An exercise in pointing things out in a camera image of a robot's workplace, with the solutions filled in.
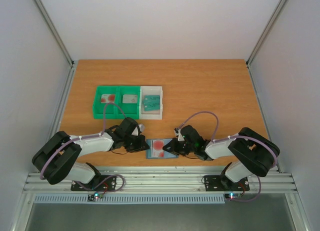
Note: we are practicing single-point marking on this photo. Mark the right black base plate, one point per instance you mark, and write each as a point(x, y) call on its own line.
point(217, 183)

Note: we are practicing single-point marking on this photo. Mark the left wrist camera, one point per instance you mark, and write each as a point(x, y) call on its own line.
point(138, 130)

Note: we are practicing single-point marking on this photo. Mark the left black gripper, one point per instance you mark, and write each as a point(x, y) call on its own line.
point(140, 146)

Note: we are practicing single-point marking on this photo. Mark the aluminium front rail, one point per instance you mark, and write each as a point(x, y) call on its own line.
point(188, 179)

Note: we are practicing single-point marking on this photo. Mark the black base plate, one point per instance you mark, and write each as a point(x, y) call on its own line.
point(98, 184)
point(217, 183)

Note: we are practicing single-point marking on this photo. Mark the teal leather card holder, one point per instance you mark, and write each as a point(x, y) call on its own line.
point(167, 155)

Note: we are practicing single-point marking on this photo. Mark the left aluminium frame post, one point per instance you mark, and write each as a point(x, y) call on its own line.
point(48, 21)

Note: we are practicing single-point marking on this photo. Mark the grey slotted cable duct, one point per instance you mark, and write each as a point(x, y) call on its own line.
point(128, 199)

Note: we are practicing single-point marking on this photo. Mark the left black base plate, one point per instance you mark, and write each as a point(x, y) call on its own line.
point(98, 184)

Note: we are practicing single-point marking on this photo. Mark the red white card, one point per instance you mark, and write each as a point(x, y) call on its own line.
point(157, 148)
point(107, 98)

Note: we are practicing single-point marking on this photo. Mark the green bin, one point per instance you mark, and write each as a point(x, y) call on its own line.
point(130, 110)
point(111, 111)

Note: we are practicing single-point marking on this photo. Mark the left small circuit board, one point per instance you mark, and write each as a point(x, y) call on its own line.
point(94, 197)

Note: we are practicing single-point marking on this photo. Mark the grey white card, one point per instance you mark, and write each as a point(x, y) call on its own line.
point(130, 99)

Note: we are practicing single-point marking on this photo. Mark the teal card in bin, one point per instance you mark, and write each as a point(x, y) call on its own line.
point(151, 99)

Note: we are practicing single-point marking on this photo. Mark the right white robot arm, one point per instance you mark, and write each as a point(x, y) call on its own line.
point(255, 155)

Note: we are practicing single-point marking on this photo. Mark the left green bin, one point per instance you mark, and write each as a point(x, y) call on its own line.
point(111, 111)

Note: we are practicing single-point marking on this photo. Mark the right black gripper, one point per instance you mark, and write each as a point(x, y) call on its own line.
point(176, 146)

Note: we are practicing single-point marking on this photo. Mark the small circuit board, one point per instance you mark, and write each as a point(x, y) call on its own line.
point(94, 197)
point(232, 196)

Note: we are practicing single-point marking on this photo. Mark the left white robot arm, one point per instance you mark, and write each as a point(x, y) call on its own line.
point(57, 159)

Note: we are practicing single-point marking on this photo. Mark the white translucent bin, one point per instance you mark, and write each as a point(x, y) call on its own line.
point(151, 90)

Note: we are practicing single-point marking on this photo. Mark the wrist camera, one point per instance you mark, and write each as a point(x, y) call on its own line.
point(178, 135)
point(138, 130)

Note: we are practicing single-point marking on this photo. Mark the middle green bin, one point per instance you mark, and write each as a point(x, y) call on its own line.
point(130, 110)

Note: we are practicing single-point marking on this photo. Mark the teal card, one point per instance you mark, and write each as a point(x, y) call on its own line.
point(151, 106)
point(151, 99)

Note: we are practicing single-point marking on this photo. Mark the aluminium frame post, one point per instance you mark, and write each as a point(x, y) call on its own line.
point(48, 21)
point(267, 29)

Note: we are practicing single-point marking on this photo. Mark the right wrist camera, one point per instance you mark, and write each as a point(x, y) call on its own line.
point(178, 135)

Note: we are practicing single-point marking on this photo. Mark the right small circuit board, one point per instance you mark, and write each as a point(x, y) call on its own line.
point(232, 196)

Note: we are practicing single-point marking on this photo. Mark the right aluminium frame post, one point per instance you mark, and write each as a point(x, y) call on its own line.
point(267, 29)

